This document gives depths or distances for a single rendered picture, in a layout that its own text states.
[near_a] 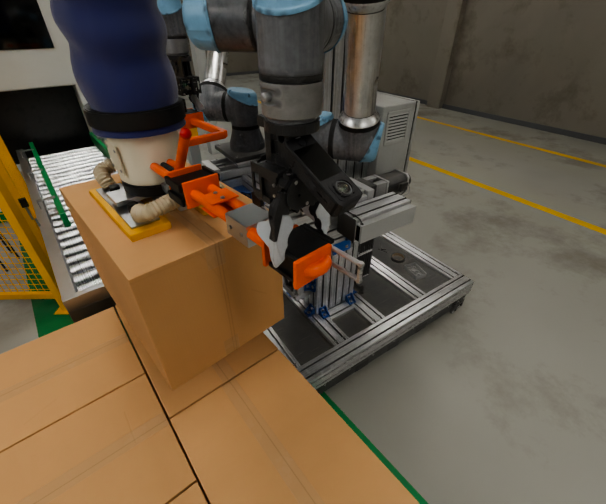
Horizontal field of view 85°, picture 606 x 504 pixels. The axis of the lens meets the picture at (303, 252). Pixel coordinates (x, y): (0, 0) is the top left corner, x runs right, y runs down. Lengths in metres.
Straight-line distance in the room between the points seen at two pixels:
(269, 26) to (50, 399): 1.22
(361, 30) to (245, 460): 1.09
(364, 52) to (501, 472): 1.62
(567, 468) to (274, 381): 1.30
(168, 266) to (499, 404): 1.65
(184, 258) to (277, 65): 0.50
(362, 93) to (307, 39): 0.55
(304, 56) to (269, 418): 0.94
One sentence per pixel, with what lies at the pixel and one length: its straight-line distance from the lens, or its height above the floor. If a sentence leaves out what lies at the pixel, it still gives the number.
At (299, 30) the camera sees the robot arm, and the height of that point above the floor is 1.49.
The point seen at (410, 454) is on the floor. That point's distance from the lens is 1.69.
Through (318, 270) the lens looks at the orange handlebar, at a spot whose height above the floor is 1.20.
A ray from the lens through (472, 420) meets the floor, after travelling 1.86.
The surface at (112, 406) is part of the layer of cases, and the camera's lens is 1.24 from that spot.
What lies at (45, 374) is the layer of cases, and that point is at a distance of 1.43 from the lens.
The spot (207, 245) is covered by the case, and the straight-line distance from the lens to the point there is 0.80.
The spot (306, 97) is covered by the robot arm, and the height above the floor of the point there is 1.43.
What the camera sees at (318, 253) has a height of 1.22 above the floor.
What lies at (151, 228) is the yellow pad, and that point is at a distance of 0.88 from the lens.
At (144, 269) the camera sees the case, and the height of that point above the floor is 1.07.
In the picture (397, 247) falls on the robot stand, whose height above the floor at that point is 0.21.
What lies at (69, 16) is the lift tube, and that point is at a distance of 0.89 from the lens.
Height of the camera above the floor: 1.50
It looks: 36 degrees down
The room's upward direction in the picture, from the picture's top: straight up
